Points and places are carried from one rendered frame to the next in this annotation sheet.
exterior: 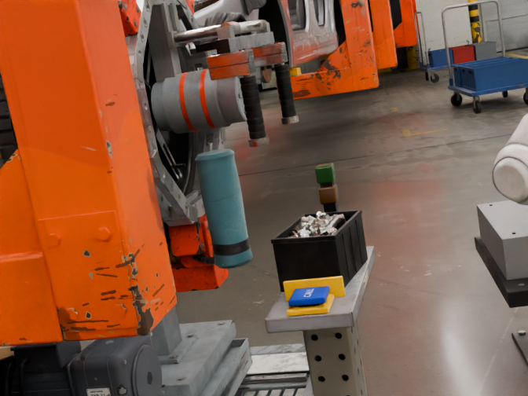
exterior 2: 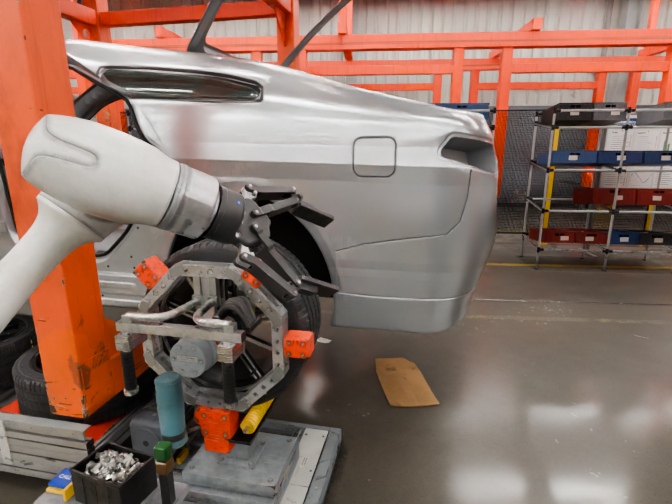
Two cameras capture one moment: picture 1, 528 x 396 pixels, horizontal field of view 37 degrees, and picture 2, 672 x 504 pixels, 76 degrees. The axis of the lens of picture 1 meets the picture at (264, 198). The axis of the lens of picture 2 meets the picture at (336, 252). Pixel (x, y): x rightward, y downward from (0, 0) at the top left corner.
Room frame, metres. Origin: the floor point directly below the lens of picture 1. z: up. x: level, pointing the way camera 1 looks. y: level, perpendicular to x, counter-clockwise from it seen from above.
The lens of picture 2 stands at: (2.26, -1.26, 1.52)
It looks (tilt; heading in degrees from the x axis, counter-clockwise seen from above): 14 degrees down; 87
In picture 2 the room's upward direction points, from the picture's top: straight up
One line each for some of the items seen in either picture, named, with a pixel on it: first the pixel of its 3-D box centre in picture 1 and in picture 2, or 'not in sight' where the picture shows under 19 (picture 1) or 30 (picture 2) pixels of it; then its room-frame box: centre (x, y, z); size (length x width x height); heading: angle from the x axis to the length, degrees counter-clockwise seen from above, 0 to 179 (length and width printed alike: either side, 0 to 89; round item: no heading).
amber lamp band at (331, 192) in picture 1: (328, 193); (164, 464); (1.81, -0.15, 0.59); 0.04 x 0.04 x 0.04; 75
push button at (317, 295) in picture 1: (309, 298); (66, 479); (1.46, -0.05, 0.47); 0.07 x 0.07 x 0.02; 75
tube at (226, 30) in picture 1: (196, 20); (163, 298); (1.78, 0.08, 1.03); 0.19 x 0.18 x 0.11; 75
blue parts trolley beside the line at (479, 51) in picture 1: (456, 41); not in sight; (10.90, -2.95, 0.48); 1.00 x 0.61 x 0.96; 87
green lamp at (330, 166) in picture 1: (325, 173); (163, 450); (1.81, -0.15, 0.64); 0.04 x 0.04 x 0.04; 75
